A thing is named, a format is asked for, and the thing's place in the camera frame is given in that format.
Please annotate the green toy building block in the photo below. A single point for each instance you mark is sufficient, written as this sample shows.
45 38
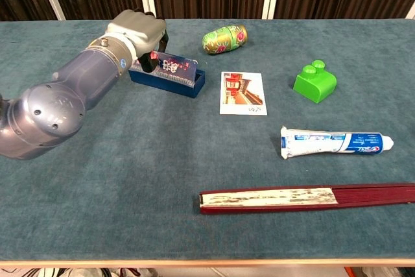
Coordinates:
316 87

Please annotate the teal felt table cloth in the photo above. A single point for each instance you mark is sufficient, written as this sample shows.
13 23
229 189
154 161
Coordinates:
113 209

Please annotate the blue glasses case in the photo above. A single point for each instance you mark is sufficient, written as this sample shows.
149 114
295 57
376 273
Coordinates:
175 82

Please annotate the white bordered photo card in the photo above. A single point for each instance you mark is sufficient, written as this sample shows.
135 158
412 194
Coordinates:
241 93

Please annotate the white blue toothpaste tube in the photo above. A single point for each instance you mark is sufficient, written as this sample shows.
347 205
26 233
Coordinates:
324 142

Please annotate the left blue grey robot arm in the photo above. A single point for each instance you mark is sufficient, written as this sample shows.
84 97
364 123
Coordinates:
48 111

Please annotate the green gold floral nesting doll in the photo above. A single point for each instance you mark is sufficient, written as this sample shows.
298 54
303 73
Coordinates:
223 40

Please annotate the dark red folding fan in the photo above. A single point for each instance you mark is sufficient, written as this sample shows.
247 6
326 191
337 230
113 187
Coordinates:
275 197

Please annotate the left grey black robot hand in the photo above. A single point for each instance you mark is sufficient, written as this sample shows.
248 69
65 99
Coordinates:
139 28

